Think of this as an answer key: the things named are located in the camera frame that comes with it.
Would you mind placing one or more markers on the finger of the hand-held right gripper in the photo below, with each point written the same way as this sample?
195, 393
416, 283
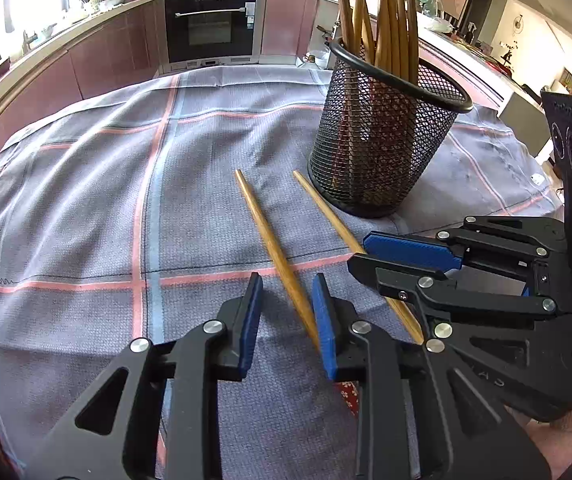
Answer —
406, 250
396, 280

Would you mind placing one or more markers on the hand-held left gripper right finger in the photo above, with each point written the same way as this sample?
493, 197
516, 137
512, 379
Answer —
323, 325

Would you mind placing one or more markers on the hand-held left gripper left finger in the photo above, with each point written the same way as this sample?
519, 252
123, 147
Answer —
252, 320

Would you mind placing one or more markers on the wooden chopstick red patterned end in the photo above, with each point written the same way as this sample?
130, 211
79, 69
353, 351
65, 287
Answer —
266, 230
326, 210

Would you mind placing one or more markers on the black mesh utensil holder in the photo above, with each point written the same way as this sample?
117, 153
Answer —
381, 150

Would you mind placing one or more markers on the bunch of wooden chopsticks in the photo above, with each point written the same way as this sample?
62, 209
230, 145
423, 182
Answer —
383, 20

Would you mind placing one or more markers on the grey checked tablecloth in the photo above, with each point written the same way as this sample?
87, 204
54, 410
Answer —
90, 210

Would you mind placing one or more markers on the white bowl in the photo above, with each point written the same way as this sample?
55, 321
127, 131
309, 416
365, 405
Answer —
438, 25

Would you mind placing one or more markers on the pink kitchen counter unit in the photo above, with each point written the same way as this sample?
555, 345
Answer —
281, 25

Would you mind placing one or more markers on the black built-in oven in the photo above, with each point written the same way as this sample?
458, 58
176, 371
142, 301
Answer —
210, 25

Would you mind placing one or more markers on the pink kitchen cabinet run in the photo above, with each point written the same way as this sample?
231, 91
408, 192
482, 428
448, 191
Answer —
65, 75

